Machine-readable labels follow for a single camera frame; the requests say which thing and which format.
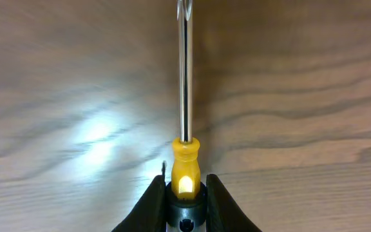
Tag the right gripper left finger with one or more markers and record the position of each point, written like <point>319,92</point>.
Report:
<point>148,214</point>

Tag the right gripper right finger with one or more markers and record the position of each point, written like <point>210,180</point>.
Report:
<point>224,214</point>

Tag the black yellow screwdriver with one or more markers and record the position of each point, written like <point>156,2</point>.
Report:
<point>185,194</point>

